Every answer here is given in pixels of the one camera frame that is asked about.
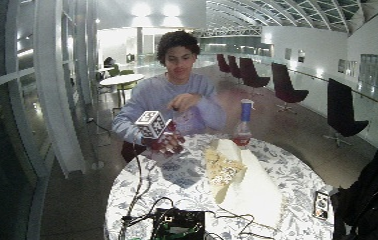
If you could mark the small clear bottle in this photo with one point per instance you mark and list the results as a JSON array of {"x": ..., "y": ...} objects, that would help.
[{"x": 178, "y": 124}]

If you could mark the smartphone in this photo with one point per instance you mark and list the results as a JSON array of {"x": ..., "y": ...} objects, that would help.
[{"x": 321, "y": 204}]

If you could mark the white slanted pillar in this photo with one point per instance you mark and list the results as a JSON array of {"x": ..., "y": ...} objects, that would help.
[{"x": 56, "y": 86}]

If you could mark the wall picture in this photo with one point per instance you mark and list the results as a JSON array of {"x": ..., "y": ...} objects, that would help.
[
  {"x": 301, "y": 56},
  {"x": 341, "y": 66}
]

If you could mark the white round table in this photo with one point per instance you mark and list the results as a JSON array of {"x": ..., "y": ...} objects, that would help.
[{"x": 121, "y": 80}]

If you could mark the the person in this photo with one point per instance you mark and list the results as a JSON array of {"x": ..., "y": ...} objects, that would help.
[{"x": 153, "y": 96}]

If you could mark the patterned yellow napkin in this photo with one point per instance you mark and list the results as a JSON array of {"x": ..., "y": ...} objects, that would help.
[{"x": 222, "y": 169}]

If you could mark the black electronics box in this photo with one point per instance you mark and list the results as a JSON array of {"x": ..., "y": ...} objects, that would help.
[{"x": 178, "y": 224}]

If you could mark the green chair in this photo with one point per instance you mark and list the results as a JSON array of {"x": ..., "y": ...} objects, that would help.
[
  {"x": 127, "y": 87},
  {"x": 115, "y": 70}
]

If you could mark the white marker cube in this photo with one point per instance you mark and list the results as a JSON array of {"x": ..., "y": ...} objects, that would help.
[{"x": 152, "y": 123}]

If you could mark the blue floral tablecloth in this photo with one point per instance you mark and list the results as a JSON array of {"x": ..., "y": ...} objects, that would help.
[{"x": 176, "y": 180}]

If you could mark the clear bottle with blue label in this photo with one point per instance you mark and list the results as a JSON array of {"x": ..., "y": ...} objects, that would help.
[{"x": 244, "y": 125}]

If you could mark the dark swivel chair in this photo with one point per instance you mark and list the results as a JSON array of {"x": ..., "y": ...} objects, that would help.
[
  {"x": 344, "y": 110},
  {"x": 285, "y": 87},
  {"x": 222, "y": 63},
  {"x": 233, "y": 66},
  {"x": 250, "y": 76}
]

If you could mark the white cloth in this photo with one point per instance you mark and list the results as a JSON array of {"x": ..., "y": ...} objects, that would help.
[{"x": 250, "y": 190}]

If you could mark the dark chair of the person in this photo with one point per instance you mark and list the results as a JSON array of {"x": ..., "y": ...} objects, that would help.
[{"x": 131, "y": 150}]

